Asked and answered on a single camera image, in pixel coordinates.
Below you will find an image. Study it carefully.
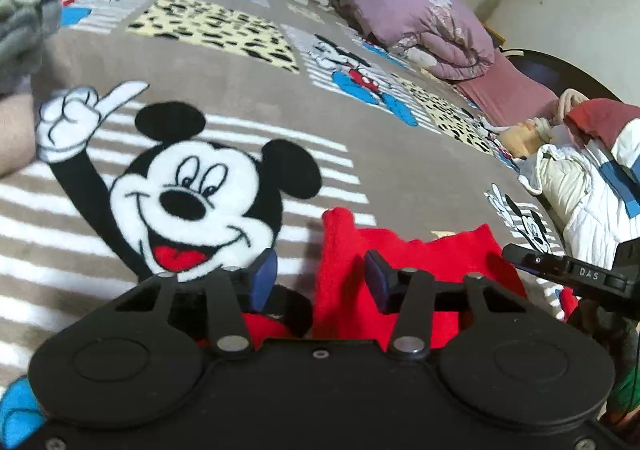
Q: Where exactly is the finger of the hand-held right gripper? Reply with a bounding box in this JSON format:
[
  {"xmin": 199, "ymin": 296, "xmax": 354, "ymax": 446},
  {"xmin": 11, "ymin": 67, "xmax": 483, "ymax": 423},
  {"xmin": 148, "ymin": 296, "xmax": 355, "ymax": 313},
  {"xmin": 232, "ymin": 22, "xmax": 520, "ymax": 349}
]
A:
[{"xmin": 502, "ymin": 242, "xmax": 567, "ymax": 281}]

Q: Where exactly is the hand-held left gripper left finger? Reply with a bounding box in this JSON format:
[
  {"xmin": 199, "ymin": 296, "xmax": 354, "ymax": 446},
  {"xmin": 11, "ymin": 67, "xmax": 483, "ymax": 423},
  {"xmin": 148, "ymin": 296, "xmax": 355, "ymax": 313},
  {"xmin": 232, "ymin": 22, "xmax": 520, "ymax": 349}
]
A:
[{"xmin": 115, "ymin": 247, "xmax": 279, "ymax": 361}]

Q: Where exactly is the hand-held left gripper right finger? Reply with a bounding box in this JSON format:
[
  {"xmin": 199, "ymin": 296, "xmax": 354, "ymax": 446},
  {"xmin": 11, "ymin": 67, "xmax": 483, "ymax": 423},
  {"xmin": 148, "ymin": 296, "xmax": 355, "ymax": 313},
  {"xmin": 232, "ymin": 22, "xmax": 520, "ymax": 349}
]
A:
[{"xmin": 364, "ymin": 250, "xmax": 529, "ymax": 361}]

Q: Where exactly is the red sweater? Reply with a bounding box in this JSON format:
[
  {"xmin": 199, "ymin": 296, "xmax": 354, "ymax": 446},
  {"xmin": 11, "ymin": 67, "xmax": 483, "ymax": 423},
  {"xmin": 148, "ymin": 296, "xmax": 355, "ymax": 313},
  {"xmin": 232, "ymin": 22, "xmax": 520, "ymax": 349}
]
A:
[{"xmin": 312, "ymin": 207, "xmax": 581, "ymax": 351}]

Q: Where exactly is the stack of folded clothes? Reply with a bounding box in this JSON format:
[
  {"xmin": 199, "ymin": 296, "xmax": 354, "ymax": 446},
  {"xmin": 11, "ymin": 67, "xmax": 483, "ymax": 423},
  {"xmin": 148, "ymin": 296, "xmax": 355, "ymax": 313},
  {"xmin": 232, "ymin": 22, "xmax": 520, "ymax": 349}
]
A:
[{"xmin": 0, "ymin": 0, "xmax": 63, "ymax": 178}]

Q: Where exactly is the white quilted comforter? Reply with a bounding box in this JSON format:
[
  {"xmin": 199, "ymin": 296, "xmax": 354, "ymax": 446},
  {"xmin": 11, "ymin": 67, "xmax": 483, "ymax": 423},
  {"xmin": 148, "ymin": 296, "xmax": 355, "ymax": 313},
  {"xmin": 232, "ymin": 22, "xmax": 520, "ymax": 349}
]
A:
[{"xmin": 517, "ymin": 122, "xmax": 640, "ymax": 271}]

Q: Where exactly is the green cloth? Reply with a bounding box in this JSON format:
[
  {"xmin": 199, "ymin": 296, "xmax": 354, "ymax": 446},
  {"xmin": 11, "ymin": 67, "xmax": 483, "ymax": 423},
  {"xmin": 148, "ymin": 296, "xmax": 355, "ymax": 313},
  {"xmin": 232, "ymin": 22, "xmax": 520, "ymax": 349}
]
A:
[{"xmin": 607, "ymin": 365, "xmax": 640, "ymax": 431}]

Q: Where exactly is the peach plush doll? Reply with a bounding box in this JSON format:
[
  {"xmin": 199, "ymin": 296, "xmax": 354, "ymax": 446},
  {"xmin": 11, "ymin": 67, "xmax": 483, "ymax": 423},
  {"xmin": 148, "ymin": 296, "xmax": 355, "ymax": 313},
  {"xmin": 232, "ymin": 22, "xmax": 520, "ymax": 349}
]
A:
[{"xmin": 500, "ymin": 117, "xmax": 551, "ymax": 161}]

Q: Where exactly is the red white blue quilt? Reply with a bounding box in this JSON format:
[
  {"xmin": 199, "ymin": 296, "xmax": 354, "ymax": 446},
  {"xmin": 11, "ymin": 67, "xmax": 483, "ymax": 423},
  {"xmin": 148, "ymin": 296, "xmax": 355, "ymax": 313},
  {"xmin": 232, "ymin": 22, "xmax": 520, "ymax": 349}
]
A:
[{"xmin": 565, "ymin": 98, "xmax": 640, "ymax": 218}]

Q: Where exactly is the pink pillow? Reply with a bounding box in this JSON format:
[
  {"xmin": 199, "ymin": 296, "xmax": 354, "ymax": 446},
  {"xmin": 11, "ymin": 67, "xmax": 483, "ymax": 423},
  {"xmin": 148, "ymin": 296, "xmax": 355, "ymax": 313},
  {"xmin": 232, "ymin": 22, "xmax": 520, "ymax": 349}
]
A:
[{"xmin": 452, "ymin": 50, "xmax": 561, "ymax": 128}]

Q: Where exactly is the dark wooden headboard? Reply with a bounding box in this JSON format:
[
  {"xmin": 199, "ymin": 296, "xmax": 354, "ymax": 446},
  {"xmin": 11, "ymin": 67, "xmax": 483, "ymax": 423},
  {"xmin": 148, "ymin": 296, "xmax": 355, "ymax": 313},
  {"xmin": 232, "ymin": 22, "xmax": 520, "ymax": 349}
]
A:
[{"xmin": 500, "ymin": 48, "xmax": 621, "ymax": 103}]

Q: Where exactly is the purple floral quilt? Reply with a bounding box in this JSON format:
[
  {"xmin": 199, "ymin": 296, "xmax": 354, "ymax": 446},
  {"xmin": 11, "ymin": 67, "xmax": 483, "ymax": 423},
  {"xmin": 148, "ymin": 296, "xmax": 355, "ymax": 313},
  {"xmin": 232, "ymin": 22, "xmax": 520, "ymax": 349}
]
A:
[{"xmin": 336, "ymin": 0, "xmax": 496, "ymax": 80}]

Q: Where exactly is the cartoon mouse printed blanket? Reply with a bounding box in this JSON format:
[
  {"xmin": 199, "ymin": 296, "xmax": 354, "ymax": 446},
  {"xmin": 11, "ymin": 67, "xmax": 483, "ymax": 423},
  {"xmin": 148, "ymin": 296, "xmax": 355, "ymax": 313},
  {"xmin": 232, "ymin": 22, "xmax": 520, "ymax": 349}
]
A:
[{"xmin": 0, "ymin": 0, "xmax": 576, "ymax": 431}]

